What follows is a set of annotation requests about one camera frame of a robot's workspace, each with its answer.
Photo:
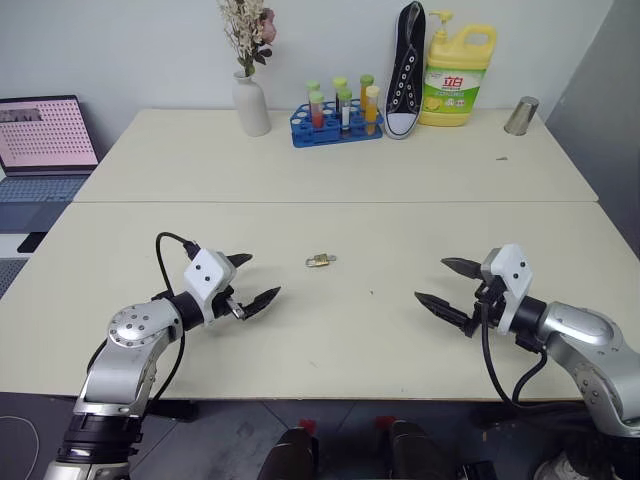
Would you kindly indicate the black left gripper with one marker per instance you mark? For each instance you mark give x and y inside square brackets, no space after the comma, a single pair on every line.
[223,306]

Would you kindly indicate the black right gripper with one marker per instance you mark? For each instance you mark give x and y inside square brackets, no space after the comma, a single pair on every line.
[491,302]

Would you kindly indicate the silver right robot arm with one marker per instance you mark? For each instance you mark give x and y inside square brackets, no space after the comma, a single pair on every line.
[590,332]

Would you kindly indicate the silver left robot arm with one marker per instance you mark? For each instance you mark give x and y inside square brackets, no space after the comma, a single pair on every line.
[131,327]

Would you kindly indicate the small brass padlock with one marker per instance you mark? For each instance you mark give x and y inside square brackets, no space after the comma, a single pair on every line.
[320,260]

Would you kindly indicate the blue test tube rack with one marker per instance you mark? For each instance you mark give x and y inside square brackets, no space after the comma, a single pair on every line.
[320,135]

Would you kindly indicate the white ceramic vase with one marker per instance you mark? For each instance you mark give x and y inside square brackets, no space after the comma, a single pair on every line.
[251,107]

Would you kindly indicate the green-capped tube with red liquid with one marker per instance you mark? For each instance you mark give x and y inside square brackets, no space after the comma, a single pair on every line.
[317,112]

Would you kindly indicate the upturned metal cup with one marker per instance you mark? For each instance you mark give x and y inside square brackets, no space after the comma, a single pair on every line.
[521,117]

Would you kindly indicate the green-capped tube with white label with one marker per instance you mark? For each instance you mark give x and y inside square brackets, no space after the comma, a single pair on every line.
[345,112]

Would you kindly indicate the yellow-capped tube with orange liquid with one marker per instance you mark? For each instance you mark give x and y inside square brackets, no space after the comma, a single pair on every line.
[372,110]

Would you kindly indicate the green-capped empty test tube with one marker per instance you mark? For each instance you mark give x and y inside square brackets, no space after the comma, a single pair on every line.
[313,86]

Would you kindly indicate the black canvas sneaker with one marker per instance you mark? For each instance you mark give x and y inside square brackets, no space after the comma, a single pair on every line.
[405,85]

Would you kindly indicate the white sneaker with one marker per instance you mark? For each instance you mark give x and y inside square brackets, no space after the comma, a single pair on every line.
[560,467]

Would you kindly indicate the green-capped tube with dark liquid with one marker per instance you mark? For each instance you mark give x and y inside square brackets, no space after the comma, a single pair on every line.
[340,90]

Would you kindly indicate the yellow detergent pump bottle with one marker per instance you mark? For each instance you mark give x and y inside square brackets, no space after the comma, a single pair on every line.
[450,75]

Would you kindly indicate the green-capped tube with orange liquid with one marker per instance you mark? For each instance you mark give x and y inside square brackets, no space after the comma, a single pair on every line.
[366,85]

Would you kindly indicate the small black phone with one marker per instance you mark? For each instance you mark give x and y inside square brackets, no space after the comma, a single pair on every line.
[32,242]

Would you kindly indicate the dried flower bouquet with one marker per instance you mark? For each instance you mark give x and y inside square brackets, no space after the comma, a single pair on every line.
[245,30]

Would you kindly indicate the open laptop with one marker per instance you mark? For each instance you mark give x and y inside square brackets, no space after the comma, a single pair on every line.
[45,135]

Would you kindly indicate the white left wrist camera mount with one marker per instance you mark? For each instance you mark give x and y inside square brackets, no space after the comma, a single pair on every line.
[204,272]

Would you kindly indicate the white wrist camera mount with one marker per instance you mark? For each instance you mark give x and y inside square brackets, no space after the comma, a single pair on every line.
[512,280]
[204,272]

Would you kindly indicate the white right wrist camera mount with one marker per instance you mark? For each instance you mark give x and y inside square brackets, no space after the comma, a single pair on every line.
[512,280]

